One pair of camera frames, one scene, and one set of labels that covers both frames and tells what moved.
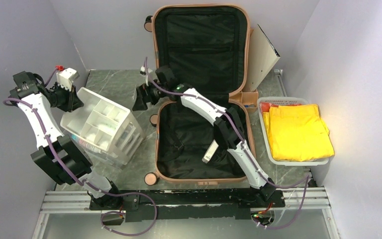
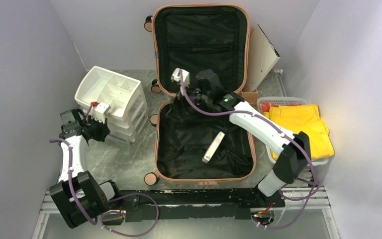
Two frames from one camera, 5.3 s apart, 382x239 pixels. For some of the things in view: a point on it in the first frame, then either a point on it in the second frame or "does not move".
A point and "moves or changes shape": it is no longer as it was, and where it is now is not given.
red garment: [264, 106] does not move
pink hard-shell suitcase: [208, 47] does not move
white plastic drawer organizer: [109, 129] moves or changes shape
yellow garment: [297, 133] does not move
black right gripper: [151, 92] to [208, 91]
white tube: [211, 150] does not move
